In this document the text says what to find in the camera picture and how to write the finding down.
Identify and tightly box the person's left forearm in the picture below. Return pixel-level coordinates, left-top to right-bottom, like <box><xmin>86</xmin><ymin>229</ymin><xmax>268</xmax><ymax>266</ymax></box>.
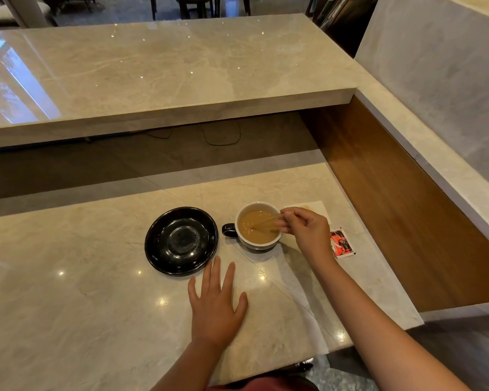
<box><xmin>150</xmin><ymin>340</ymin><xmax>230</xmax><ymax>391</ymax></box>

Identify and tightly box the cushioned chair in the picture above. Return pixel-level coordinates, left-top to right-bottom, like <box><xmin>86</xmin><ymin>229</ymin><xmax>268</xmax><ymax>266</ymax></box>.
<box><xmin>0</xmin><ymin>0</ymin><xmax>53</xmax><ymax>30</ymax></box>

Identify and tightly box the black cable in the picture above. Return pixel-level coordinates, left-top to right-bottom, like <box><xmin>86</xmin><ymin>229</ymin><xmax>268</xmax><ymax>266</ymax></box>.
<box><xmin>145</xmin><ymin>120</ymin><xmax>242</xmax><ymax>146</ymax></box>

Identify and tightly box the person's right forearm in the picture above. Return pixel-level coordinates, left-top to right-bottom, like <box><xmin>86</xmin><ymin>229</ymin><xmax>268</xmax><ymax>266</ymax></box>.
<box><xmin>310</xmin><ymin>256</ymin><xmax>472</xmax><ymax>391</ymax></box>

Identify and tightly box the red and white sachet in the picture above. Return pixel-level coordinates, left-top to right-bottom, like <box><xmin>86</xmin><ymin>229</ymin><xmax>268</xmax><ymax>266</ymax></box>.
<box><xmin>330</xmin><ymin>228</ymin><xmax>357</xmax><ymax>259</ymax></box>

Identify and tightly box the person's left hand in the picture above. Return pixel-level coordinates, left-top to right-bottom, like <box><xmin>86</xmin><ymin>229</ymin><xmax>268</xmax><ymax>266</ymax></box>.
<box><xmin>187</xmin><ymin>256</ymin><xmax>249</xmax><ymax>351</ymax></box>

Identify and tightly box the person's black shoe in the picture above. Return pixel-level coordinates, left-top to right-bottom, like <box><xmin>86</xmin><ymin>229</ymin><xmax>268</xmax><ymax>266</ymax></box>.
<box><xmin>284</xmin><ymin>361</ymin><xmax>314</xmax><ymax>374</ymax></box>

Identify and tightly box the dark stool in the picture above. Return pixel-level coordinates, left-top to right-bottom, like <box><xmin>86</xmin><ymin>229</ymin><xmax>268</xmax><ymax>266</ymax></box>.
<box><xmin>174</xmin><ymin>0</ymin><xmax>213</xmax><ymax>19</ymax></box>

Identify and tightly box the light brown coffee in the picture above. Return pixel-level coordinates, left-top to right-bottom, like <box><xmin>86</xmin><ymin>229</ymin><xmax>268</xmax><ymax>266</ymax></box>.
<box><xmin>238</xmin><ymin>210</ymin><xmax>280</xmax><ymax>244</ymax></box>

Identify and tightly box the wooden stirrer stick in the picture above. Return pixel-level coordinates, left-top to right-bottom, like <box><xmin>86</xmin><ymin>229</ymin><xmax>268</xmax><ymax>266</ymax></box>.
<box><xmin>250</xmin><ymin>216</ymin><xmax>285</xmax><ymax>232</ymax></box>

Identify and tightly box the black cup with white inside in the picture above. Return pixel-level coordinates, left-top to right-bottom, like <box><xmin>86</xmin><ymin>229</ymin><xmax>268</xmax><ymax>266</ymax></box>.
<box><xmin>222</xmin><ymin>202</ymin><xmax>284</xmax><ymax>252</ymax></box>

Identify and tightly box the person's right hand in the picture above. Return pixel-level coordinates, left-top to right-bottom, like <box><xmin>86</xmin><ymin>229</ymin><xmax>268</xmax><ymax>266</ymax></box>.
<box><xmin>275</xmin><ymin>207</ymin><xmax>337</xmax><ymax>267</ymax></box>

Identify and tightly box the black glossy saucer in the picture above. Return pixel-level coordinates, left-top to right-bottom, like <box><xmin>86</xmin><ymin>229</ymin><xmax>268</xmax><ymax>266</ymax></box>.
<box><xmin>144</xmin><ymin>206</ymin><xmax>219</xmax><ymax>277</ymax></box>

